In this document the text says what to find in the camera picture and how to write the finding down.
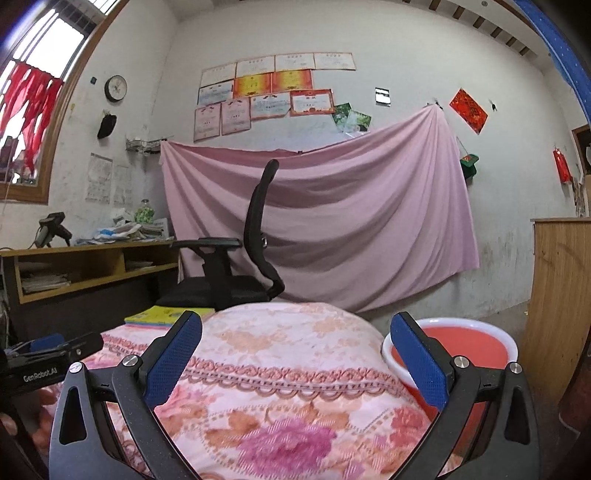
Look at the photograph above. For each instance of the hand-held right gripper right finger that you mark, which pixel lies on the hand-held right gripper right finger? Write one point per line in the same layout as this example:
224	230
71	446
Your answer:
418	364

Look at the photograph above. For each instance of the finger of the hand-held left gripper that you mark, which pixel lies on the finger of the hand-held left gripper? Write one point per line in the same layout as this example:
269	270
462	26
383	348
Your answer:
81	347
46	344

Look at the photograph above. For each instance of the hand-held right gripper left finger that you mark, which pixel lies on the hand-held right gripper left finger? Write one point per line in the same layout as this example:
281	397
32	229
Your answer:
175	360

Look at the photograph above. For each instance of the red plastic basin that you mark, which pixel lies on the red plastic basin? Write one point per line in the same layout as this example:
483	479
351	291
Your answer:
461	350

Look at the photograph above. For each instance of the yellow book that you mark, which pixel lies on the yellow book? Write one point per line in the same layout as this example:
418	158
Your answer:
157	316

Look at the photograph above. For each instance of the stack of books, yellow cover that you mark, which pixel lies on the stack of books, yellow cover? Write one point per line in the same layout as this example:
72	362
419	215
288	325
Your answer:
138	325

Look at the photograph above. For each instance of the stack of papers in shelf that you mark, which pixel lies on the stack of papers in shelf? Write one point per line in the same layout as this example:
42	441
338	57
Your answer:
44	282

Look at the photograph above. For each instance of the wooden desk with shelves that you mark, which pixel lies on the wooden desk with shelves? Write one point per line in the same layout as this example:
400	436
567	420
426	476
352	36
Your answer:
83	277

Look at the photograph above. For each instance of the thin paper stack in shelf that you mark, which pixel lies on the thin paper stack in shelf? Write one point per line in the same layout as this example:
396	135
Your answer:
138	265

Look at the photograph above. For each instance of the floral pink blanket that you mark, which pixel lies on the floral pink blanket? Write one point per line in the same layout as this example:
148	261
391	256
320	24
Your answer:
286	360

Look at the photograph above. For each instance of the black desk device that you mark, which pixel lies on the black desk device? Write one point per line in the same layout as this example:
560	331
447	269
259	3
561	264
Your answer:
51	228

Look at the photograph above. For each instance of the pile of papers on desk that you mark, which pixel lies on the pile of papers on desk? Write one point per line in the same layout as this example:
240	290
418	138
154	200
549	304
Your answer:
120	233

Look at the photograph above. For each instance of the glass jar with green contents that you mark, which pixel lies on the glass jar with green contents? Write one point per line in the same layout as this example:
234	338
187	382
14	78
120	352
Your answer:
145	214

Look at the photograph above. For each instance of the black office chair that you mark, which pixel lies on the black office chair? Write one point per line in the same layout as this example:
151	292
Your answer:
256	221

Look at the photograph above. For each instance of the wooden cabinet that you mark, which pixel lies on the wooden cabinet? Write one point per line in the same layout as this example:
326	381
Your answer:
558	286

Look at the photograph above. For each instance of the pink hanging cloth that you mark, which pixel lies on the pink hanging cloth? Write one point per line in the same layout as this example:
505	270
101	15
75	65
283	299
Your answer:
369	207

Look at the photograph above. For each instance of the green hanging ornament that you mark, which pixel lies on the green hanging ornament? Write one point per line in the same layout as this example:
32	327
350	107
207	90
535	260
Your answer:
470	166

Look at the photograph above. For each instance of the black cap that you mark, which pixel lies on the black cap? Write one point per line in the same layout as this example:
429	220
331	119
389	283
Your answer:
107	125

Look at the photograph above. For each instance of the red hanging flags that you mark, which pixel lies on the red hanging flags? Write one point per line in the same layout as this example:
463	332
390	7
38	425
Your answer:
32	101

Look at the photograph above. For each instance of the red hanging packet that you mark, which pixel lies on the red hanging packet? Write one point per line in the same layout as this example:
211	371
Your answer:
562	165

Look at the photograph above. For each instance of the green plant photo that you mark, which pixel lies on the green plant photo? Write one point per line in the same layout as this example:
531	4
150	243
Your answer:
340	113
360	122

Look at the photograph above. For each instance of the wooden window frame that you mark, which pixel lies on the wooden window frame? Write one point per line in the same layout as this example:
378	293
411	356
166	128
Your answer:
41	191

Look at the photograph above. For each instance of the white wall calendar sheet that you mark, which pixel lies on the white wall calendar sheet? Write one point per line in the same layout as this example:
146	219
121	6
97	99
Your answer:
99	177

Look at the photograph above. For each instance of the red paper wall decoration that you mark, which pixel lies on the red paper wall decoration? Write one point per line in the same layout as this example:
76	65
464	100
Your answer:
468	110

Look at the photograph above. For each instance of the round wall clock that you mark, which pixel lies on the round wall clock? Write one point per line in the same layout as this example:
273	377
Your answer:
115	87

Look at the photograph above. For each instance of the silver wall socket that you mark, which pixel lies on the silver wall socket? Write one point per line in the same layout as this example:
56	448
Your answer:
383	96

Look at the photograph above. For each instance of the group of wall certificates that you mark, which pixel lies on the group of wall certificates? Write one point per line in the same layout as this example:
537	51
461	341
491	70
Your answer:
272	92

